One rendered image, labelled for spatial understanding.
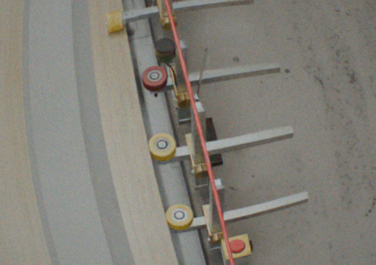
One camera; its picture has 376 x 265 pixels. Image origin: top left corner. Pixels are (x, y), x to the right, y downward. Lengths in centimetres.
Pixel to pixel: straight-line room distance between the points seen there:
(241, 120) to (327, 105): 42
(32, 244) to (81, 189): 174
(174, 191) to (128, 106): 34
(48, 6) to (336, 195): 278
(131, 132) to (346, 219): 125
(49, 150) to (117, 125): 188
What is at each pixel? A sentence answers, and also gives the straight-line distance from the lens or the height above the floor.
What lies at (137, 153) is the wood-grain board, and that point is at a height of 90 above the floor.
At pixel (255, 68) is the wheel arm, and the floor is 86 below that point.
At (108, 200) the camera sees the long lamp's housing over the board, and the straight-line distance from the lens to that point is 112.
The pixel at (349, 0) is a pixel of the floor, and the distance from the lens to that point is 457.
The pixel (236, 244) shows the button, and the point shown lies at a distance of 234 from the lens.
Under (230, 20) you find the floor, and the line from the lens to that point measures 433.
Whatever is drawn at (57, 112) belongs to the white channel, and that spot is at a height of 246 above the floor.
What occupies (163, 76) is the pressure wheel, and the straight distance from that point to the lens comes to 301.
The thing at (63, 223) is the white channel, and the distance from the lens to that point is 100.
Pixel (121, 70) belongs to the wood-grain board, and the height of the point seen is 90.
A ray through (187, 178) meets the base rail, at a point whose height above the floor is 70.
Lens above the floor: 334
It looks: 57 degrees down
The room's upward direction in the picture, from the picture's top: 3 degrees counter-clockwise
